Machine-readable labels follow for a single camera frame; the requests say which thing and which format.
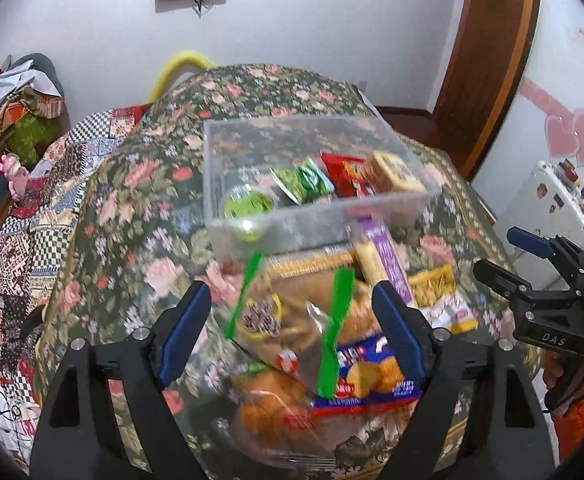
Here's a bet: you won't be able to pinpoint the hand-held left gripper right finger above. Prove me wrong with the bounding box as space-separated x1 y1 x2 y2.
372 280 555 480

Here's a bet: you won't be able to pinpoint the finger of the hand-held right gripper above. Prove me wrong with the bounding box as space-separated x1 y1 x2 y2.
506 226 584 286
473 258 571 312

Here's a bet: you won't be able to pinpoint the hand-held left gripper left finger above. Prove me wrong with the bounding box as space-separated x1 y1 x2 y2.
29 280 213 480

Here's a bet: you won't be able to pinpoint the blue chip packet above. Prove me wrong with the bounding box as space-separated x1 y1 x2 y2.
312 335 423 417

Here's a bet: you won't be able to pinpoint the purple wafer packet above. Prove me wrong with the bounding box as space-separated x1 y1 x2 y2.
351 219 413 307

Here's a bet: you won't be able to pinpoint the clear bread bag green stripes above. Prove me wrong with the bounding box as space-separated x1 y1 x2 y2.
224 252 389 397

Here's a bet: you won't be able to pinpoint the clear plastic container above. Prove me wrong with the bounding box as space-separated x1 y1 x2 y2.
203 115 443 262

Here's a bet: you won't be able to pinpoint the person's right hand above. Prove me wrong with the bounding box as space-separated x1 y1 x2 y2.
543 348 569 387

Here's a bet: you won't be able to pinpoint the small white snack packet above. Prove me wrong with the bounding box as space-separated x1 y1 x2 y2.
421 294 479 334

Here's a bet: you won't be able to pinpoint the clear bag of orange bread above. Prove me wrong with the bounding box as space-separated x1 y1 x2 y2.
221 364 339 467

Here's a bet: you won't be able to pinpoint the pink heart stickers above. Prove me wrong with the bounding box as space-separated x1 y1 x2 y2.
544 108 584 169

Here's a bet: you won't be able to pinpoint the green jelly cup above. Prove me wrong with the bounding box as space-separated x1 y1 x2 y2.
223 185 279 222

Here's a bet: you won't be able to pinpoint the tan cake packet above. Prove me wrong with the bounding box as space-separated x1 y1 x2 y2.
362 151 425 194

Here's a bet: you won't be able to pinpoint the patchwork quilt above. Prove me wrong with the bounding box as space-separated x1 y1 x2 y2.
0 106 149 461

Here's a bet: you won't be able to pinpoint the red snack packet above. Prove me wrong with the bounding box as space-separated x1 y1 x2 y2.
320 152 373 199

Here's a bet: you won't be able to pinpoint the green snack packet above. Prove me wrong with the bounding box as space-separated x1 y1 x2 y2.
297 157 335 197
270 166 313 206

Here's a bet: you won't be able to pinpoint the wooden door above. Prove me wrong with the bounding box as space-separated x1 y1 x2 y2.
431 0 544 182

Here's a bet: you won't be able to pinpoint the frosted sliding door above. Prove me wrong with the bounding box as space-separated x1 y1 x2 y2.
472 0 584 261

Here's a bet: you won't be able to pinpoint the pink rabbit toy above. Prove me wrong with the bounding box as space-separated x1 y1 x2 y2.
2 153 31 194

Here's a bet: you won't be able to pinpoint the yellow foam tube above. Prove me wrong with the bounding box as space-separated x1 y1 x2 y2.
149 50 216 104

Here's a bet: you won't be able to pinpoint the pile of clothes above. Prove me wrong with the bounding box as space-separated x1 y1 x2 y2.
0 53 67 171

